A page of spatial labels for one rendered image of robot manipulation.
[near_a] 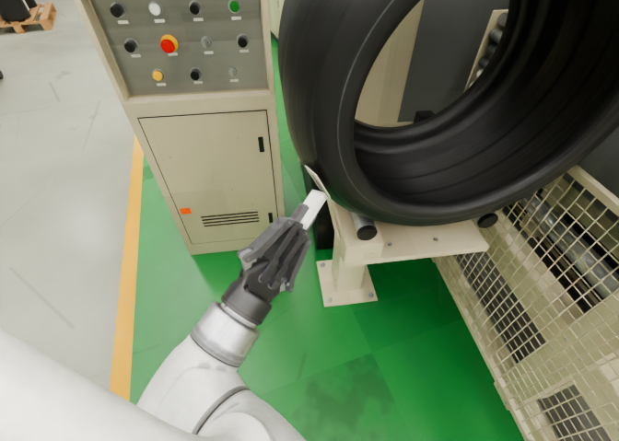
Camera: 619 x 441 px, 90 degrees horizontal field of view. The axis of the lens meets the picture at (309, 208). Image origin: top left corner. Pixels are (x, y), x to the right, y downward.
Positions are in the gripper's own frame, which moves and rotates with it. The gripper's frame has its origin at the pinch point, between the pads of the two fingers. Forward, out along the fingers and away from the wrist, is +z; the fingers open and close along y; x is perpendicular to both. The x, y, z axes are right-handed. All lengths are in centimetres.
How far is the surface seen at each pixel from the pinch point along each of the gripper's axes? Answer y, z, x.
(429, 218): 18.8, 13.6, 10.7
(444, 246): 37.6, 16.9, 8.2
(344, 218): 20.2, 8.6, -9.1
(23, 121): -25, -14, -350
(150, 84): -16, 21, -89
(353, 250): 21.6, 2.3, -3.2
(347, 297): 101, 2, -48
